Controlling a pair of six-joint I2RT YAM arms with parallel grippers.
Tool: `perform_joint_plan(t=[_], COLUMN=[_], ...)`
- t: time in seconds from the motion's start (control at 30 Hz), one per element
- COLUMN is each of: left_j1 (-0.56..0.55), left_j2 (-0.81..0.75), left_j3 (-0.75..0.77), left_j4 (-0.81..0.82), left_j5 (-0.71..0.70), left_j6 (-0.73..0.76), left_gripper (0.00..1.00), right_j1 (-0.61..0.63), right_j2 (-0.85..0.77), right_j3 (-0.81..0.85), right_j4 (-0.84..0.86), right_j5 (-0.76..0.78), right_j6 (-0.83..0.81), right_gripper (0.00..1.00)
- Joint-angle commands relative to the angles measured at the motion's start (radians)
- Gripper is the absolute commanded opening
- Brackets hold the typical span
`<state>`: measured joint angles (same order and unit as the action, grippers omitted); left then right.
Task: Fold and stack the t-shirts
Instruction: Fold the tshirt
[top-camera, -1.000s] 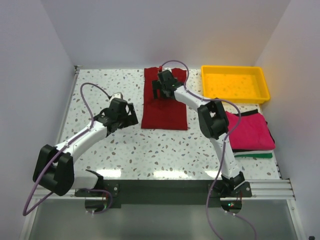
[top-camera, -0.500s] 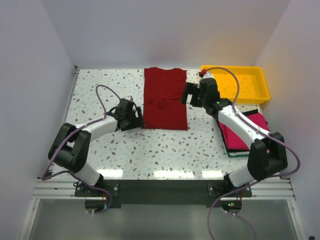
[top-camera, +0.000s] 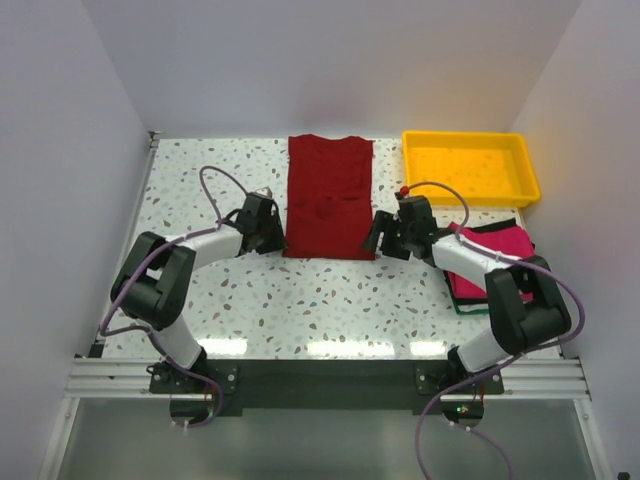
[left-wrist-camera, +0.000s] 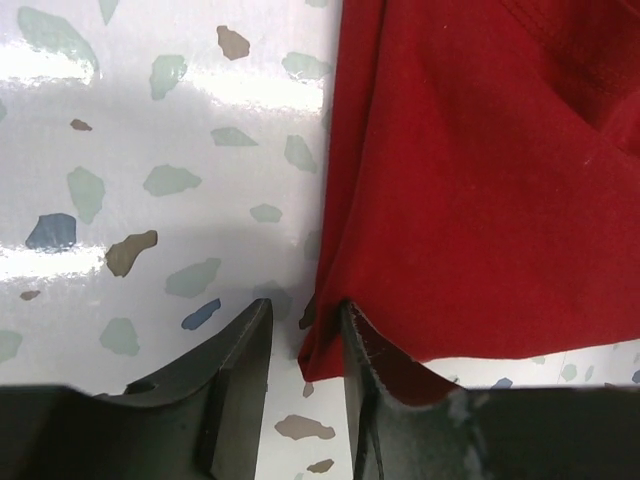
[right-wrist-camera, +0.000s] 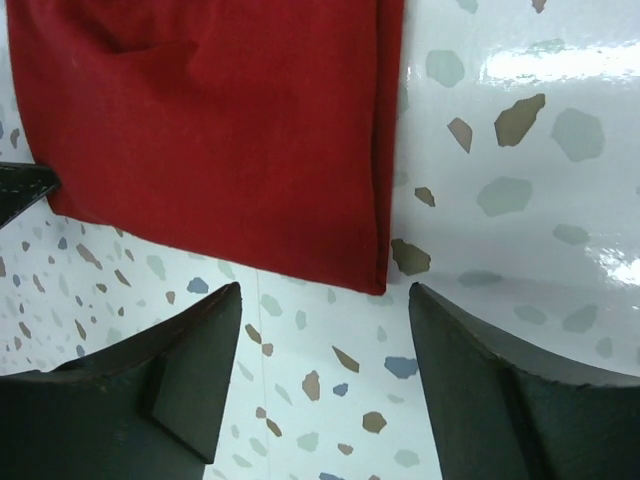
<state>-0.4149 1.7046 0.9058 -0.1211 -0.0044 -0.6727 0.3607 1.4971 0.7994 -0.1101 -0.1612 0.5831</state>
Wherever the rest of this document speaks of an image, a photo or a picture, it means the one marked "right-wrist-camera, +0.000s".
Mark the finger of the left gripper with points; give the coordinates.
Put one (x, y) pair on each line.
(22, 185)

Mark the dark red t shirt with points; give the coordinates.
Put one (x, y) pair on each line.
(258, 132)

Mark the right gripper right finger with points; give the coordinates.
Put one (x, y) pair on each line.
(503, 408)

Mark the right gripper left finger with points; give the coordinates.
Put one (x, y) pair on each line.
(148, 407)

